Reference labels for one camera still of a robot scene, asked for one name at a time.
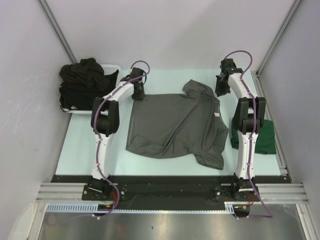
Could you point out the white plastic basket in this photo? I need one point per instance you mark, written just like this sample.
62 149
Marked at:
108 69

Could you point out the grey t shirt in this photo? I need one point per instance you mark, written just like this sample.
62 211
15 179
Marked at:
166 126

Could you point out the black t shirts pile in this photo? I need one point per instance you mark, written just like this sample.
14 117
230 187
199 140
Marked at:
82 82

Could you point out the green folded t shirt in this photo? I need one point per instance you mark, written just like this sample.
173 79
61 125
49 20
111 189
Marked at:
265 143

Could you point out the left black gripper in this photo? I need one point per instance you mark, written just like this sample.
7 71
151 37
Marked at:
139 97

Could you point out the aluminium frame rail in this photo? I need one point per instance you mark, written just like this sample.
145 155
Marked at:
277 193

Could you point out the light blue cable duct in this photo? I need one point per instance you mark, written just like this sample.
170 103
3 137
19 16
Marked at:
95 208

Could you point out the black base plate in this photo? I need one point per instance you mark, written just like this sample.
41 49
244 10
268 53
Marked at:
157 193

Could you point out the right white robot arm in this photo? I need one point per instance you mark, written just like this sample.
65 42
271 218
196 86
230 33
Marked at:
248 120

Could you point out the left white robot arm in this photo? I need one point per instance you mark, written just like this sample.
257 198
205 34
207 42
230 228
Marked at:
105 121

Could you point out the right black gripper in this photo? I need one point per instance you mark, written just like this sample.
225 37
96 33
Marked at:
219 91

